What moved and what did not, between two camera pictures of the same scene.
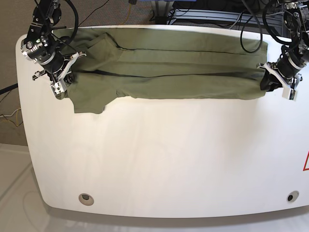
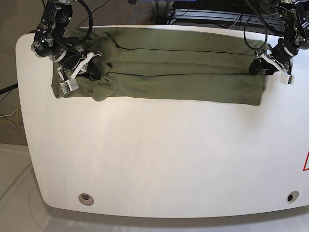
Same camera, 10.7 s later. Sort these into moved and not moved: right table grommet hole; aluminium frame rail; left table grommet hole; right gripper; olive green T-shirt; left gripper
Moved: left gripper; right gripper
Not moved: aluminium frame rail; right table grommet hole; olive green T-shirt; left table grommet hole
